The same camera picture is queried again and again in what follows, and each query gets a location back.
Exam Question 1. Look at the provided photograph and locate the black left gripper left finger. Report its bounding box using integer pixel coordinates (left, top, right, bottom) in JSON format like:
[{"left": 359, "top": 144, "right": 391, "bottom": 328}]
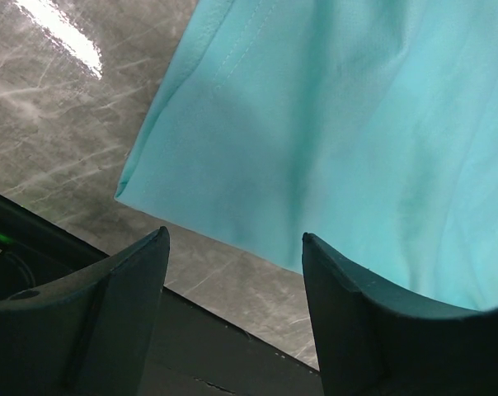
[{"left": 0, "top": 228, "right": 170, "bottom": 395}]

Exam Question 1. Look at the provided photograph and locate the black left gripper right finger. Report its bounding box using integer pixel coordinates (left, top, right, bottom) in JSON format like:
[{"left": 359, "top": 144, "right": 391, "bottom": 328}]
[{"left": 302, "top": 233, "right": 498, "bottom": 395}]

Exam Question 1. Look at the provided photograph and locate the teal t shirt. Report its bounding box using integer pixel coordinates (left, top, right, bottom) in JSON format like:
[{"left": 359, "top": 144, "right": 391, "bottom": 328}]
[{"left": 115, "top": 1, "right": 498, "bottom": 310}]

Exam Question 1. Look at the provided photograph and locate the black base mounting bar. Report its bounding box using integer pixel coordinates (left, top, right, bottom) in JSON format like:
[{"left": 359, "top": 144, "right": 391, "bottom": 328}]
[{"left": 0, "top": 196, "right": 322, "bottom": 395}]

